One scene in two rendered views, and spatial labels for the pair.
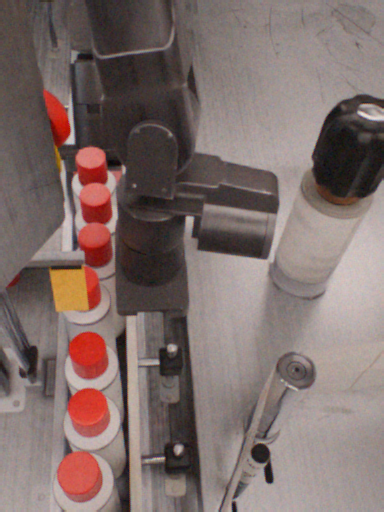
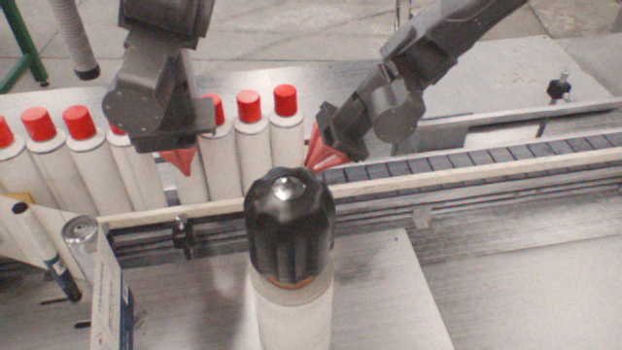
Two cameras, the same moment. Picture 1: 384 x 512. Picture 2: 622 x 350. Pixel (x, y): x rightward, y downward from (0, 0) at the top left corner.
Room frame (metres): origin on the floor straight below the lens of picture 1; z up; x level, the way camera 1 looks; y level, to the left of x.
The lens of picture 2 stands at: (0.45, -0.44, 1.47)
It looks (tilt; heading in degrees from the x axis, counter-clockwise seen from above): 44 degrees down; 90
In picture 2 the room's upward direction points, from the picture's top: straight up
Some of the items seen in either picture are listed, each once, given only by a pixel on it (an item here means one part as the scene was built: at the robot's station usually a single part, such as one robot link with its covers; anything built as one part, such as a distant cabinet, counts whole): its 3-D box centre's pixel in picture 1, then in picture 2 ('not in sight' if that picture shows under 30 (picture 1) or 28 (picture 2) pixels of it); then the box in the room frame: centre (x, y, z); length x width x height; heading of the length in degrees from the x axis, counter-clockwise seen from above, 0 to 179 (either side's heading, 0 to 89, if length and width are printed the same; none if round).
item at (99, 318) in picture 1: (90, 325); (185, 155); (0.25, 0.10, 0.98); 0.05 x 0.05 x 0.20
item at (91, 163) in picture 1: (97, 213); (287, 145); (0.41, 0.12, 0.98); 0.05 x 0.05 x 0.20
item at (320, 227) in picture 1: (329, 206); (293, 286); (0.43, -0.16, 1.03); 0.09 x 0.09 x 0.30
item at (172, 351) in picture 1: (170, 364); (186, 241); (0.26, 0.01, 0.89); 0.03 x 0.03 x 0.12; 11
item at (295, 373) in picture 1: (276, 401); (105, 277); (0.20, -0.11, 0.97); 0.05 x 0.05 x 0.19
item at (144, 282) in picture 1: (151, 249); (168, 103); (0.27, 0.04, 1.12); 0.10 x 0.07 x 0.07; 10
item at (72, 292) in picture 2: (244, 474); (50, 257); (0.12, -0.08, 0.97); 0.02 x 0.02 x 0.19
